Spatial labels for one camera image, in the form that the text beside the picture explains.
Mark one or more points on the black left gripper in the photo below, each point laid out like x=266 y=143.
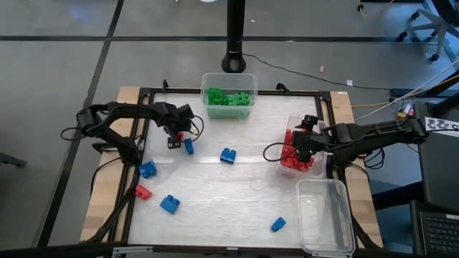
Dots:
x=177 y=120

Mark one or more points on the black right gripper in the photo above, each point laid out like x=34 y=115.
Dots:
x=312 y=141

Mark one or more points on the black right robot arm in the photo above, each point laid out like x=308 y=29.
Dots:
x=376 y=134

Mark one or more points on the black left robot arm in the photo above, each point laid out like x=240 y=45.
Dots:
x=122 y=109

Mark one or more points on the long clear plastic bin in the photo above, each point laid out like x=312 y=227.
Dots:
x=322 y=215

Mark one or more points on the small blue toy block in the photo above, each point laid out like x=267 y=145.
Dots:
x=278 y=224

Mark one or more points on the white table mat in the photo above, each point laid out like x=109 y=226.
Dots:
x=215 y=222

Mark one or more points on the dark blue crossbar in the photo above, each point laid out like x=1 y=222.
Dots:
x=394 y=197

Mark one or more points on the black floor bar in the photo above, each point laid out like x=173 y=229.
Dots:
x=412 y=92

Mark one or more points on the black laptop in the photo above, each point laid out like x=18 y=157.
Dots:
x=441 y=233

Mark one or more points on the black front crossbeam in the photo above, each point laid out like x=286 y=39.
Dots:
x=54 y=251

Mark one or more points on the dark grey floor object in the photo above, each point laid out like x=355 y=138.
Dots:
x=10 y=159

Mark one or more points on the office chair base with casters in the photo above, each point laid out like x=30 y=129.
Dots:
x=439 y=23

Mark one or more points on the black table frame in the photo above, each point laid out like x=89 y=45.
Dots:
x=287 y=92

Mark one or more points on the silver metal bracket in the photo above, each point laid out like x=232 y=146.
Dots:
x=132 y=249

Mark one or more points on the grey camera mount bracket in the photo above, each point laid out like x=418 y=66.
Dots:
x=232 y=248

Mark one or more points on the black camera stand pole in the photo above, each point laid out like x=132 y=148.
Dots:
x=235 y=36

